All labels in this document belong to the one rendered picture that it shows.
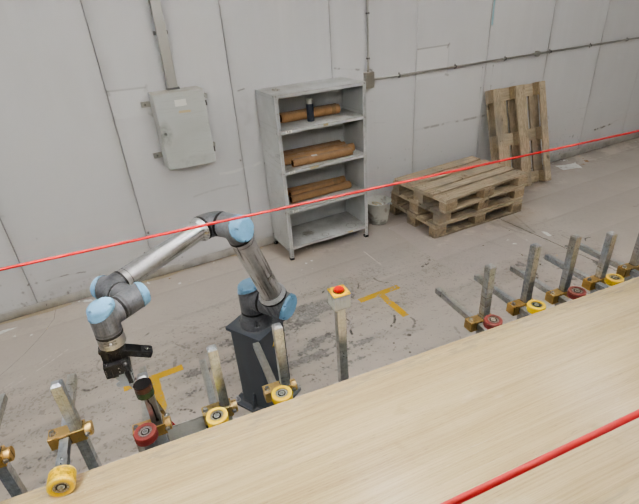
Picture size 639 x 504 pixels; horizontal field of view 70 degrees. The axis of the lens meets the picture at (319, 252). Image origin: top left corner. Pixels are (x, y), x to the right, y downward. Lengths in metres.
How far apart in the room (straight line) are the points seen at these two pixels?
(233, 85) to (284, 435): 3.22
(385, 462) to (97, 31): 3.49
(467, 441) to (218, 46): 3.50
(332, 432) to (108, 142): 3.12
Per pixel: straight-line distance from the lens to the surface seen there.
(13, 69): 4.06
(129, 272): 1.85
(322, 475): 1.59
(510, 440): 1.73
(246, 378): 2.89
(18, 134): 4.12
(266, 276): 2.24
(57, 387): 1.74
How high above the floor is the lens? 2.21
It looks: 29 degrees down
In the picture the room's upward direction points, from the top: 4 degrees counter-clockwise
